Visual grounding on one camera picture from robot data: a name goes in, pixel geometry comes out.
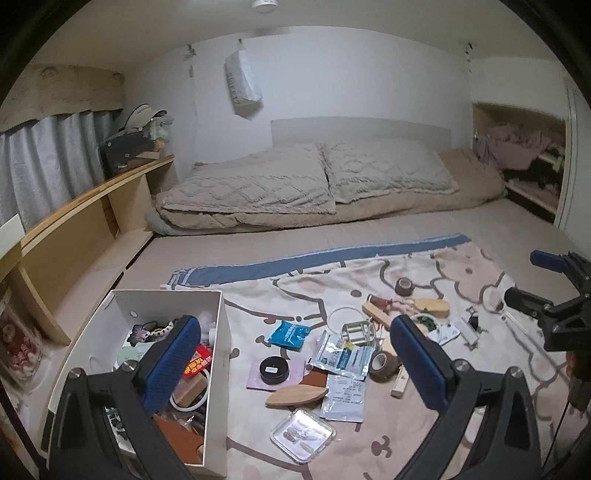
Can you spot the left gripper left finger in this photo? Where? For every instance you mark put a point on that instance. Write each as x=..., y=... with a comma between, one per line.
x=83, y=445

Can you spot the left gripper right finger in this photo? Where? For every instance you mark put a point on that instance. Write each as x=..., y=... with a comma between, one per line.
x=507, y=444

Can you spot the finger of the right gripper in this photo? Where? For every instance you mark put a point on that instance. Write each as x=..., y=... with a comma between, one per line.
x=526, y=303
x=575, y=267

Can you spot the brown leather strip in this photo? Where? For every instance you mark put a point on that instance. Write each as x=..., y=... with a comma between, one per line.
x=186, y=444

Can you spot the mint green round disc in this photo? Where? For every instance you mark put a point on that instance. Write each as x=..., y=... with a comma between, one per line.
x=127, y=353

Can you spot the clear plastic nail box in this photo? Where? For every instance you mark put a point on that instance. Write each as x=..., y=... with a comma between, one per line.
x=302, y=436

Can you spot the metal telescopic back scratcher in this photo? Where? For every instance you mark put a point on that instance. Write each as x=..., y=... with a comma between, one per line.
x=506, y=315

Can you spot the white remote control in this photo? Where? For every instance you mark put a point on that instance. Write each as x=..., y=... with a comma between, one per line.
x=444, y=333

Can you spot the small beige cardboard box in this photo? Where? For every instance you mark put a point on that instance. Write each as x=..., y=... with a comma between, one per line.
x=400, y=383

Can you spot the grey white eraser block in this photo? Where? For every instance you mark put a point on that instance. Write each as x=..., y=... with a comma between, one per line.
x=467, y=331

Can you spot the round white tape measure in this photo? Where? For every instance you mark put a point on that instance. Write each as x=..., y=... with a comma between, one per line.
x=425, y=322

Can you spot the brown elastic bandage roll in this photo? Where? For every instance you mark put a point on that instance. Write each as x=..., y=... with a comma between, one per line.
x=384, y=366

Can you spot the oval wooden box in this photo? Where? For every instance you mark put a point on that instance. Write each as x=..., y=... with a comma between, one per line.
x=436, y=307

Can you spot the white printed foil sachet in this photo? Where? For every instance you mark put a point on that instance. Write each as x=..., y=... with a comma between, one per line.
x=345, y=401

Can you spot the wooden block with green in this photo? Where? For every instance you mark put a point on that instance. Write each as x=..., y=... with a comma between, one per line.
x=377, y=314

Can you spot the olive green metal tin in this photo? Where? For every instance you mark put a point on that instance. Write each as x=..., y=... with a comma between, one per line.
x=360, y=333

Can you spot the dark brown tape roll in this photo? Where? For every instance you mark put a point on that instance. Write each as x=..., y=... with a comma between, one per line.
x=404, y=287

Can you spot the blue white foil packet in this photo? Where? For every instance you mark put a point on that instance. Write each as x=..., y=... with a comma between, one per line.
x=336, y=356

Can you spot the pile of clothes in niche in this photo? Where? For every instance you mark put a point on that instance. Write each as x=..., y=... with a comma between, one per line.
x=521, y=153

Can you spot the beige folded blanket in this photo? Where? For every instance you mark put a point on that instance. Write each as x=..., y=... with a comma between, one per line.
x=475, y=184

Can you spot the white shoe box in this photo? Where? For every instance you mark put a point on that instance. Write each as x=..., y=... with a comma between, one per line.
x=141, y=318

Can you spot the brown leather pouch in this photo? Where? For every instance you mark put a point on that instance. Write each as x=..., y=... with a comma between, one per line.
x=316, y=378

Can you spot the cartoon print bed sheet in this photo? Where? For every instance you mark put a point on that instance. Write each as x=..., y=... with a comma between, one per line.
x=309, y=309

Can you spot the pink card under tin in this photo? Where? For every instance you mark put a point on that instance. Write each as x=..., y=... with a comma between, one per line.
x=254, y=382

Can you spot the leaf shaped wooden piece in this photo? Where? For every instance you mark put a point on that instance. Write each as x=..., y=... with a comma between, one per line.
x=296, y=395

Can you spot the blue small packet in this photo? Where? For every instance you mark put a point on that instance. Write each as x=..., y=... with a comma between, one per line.
x=289, y=336

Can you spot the black round tin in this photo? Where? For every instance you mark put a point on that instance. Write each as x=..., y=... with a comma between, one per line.
x=274, y=370

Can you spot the wooden bedside shelf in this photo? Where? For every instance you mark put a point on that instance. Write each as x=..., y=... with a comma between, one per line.
x=64, y=266

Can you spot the right beige quilted pillow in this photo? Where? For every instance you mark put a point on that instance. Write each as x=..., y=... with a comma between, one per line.
x=362, y=170

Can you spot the beige quilted pillow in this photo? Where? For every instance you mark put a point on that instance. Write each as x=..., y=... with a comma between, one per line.
x=285, y=179
x=362, y=170

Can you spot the left beige quilted pillow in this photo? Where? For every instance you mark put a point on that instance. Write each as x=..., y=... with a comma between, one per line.
x=285, y=179

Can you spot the grey window curtain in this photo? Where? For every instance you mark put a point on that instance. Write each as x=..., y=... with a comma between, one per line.
x=50, y=162

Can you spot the white hanging bag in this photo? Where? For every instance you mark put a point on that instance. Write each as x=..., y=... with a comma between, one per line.
x=244, y=92

